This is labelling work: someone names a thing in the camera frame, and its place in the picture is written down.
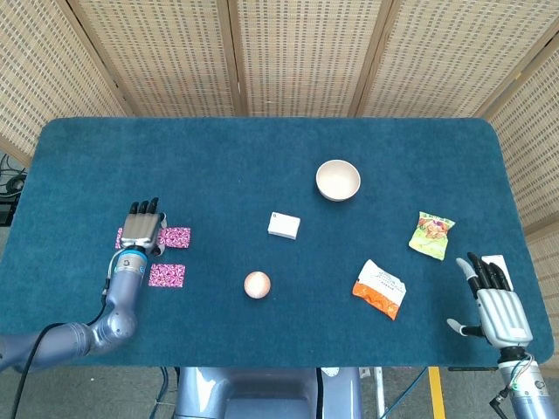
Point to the white table leg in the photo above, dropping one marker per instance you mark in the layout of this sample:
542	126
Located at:
379	393

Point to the grey robot torso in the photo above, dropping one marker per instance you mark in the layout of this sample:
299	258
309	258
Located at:
262	393

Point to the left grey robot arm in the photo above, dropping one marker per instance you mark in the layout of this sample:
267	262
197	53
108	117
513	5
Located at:
118	305

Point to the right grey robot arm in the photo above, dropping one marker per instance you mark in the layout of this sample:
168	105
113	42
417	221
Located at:
530	388

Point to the orange and white snack bag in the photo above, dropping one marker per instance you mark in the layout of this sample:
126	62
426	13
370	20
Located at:
377	290

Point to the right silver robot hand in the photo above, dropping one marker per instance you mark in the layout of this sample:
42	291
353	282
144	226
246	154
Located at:
504	316

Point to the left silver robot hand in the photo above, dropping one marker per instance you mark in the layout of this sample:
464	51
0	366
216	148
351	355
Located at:
140	229

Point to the peach foam ball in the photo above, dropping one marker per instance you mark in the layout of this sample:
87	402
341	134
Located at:
257	284

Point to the white paper card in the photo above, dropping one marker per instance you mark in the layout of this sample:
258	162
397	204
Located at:
502	261

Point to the black floor power box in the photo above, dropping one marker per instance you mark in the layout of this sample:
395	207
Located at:
6	211

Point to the small white box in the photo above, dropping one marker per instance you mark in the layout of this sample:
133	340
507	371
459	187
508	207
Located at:
284	224

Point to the teal table cloth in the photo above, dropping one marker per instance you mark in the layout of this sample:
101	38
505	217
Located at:
262	153

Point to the woven folding screen panel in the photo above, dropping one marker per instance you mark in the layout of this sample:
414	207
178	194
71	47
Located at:
35	65
533	131
166	57
305	57
450	57

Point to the green snack bag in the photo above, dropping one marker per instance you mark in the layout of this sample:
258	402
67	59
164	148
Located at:
431	235

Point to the cream bowl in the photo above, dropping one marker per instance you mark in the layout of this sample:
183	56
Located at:
338	180

